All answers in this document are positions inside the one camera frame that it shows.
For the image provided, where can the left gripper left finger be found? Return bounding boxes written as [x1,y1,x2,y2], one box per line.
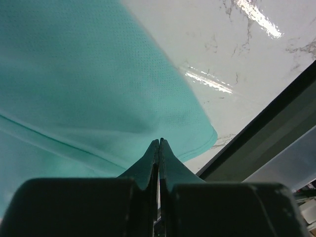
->
[0,140,159,237]

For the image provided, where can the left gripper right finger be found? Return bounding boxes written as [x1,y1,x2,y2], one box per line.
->
[159,139,309,237]

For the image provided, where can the teal t shirt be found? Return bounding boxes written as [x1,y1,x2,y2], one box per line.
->
[0,0,217,214]

